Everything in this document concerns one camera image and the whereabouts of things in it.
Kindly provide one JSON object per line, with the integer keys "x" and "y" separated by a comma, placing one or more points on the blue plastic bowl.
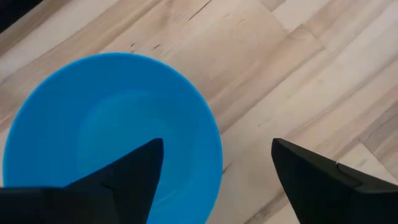
{"x": 93, "y": 118}

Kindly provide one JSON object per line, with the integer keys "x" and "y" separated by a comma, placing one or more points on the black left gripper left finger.
{"x": 130, "y": 183}

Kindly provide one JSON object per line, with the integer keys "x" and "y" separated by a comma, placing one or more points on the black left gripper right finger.
{"x": 323, "y": 189}

